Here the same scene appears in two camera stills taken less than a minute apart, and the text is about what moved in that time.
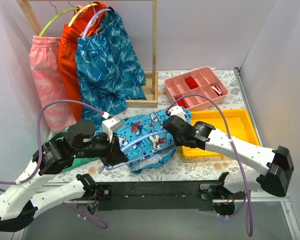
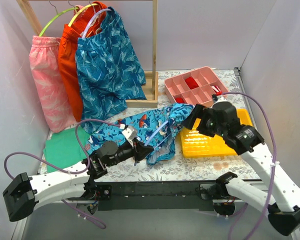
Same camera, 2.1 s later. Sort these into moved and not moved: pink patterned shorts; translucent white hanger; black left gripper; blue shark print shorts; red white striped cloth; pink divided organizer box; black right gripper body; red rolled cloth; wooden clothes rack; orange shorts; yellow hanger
Moved: black right gripper body; black left gripper; blue shark print shorts
Not moved: wooden clothes rack; orange shorts; yellow hanger; pink patterned shorts; red white striped cloth; translucent white hanger; red rolled cloth; pink divided organizer box
